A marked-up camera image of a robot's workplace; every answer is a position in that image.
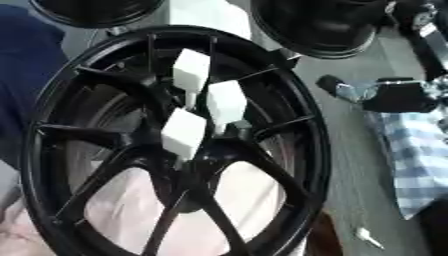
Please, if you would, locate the white pin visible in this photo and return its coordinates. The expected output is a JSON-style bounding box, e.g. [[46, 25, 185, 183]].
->
[[353, 227, 387, 250], [159, 107, 210, 162], [169, 48, 214, 108], [204, 79, 251, 134]]

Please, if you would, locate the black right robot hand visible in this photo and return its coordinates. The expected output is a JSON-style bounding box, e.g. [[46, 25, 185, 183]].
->
[[315, 74, 443, 114]]

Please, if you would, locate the black round wheel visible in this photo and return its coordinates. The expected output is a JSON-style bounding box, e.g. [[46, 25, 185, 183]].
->
[[248, 0, 392, 61], [26, 0, 168, 30]]

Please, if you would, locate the black spoked wheel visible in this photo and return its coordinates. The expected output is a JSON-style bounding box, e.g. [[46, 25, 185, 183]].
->
[[17, 24, 335, 256]]

